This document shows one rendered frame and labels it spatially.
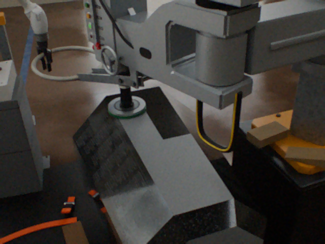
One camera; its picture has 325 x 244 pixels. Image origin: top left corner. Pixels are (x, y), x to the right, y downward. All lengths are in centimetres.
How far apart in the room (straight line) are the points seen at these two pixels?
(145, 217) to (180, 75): 60
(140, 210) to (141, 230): 9
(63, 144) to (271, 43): 237
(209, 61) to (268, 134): 72
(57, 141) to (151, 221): 209
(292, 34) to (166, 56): 50
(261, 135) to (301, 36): 60
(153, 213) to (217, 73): 61
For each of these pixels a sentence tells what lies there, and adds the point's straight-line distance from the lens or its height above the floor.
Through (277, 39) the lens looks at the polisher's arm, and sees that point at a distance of 147.
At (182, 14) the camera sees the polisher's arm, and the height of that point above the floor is 151.
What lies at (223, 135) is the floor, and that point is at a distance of 337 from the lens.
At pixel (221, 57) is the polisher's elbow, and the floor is 139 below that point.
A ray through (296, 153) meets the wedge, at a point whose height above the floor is 80.
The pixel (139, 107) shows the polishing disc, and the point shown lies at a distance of 204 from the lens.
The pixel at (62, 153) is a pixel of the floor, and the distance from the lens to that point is 329.
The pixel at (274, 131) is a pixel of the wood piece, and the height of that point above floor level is 83.
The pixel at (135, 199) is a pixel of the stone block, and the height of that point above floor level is 76.
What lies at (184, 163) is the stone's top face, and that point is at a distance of 166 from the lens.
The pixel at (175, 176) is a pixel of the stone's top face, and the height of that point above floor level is 85.
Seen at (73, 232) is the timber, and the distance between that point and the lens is 240.
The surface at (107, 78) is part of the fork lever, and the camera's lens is 203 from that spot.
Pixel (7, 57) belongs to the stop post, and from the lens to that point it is 353.
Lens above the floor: 189
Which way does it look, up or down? 32 degrees down
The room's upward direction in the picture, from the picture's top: 2 degrees counter-clockwise
